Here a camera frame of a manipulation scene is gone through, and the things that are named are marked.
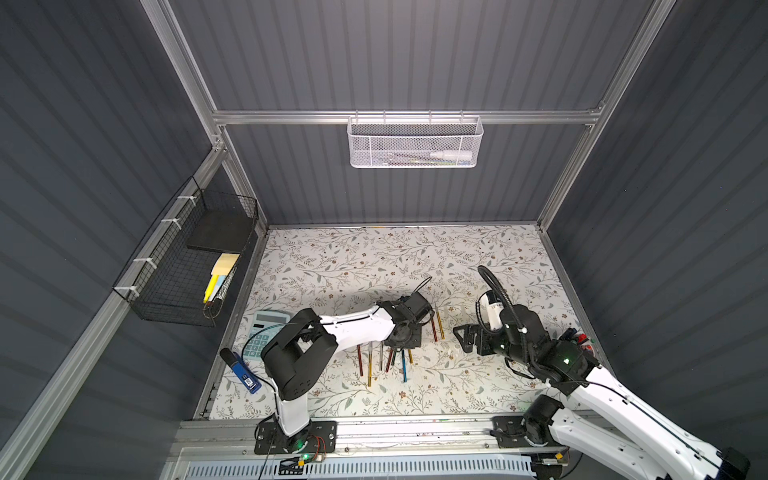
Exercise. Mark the blue carving knife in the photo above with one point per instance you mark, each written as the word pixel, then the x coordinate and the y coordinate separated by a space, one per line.
pixel 404 363

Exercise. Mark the dark red carving knife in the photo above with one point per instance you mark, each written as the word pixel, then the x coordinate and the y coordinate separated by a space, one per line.
pixel 360 360

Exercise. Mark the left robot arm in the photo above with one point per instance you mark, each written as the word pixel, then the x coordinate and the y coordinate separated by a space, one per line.
pixel 296 357

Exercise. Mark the yellow sticky notes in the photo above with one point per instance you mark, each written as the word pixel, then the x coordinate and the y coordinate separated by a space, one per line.
pixel 219 273

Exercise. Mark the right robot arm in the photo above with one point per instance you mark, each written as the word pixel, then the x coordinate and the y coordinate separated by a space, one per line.
pixel 586 408

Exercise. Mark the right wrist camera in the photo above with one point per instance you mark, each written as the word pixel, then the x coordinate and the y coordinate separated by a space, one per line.
pixel 490 308

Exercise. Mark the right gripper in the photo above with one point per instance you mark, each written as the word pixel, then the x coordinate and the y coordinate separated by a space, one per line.
pixel 480 339

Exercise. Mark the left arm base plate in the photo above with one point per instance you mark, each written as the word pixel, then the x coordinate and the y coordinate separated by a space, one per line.
pixel 317 437

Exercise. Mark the white marker in basket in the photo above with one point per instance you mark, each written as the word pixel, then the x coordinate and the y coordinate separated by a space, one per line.
pixel 452 156

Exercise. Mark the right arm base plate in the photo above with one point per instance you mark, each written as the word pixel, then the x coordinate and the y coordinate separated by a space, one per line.
pixel 513 431

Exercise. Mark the white wire mesh basket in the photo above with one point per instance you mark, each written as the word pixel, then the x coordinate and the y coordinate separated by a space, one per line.
pixel 404 142

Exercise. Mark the black wire mesh basket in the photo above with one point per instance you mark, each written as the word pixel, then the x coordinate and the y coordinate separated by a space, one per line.
pixel 165 281

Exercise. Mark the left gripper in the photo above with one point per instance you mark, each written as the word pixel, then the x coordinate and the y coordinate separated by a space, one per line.
pixel 410 335

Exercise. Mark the light blue calculator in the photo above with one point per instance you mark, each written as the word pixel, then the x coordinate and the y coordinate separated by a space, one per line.
pixel 264 325

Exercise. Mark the blue stapler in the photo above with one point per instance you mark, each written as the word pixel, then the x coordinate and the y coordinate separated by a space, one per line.
pixel 237 365

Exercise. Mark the black notebook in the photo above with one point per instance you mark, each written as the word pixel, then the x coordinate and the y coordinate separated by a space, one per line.
pixel 221 232

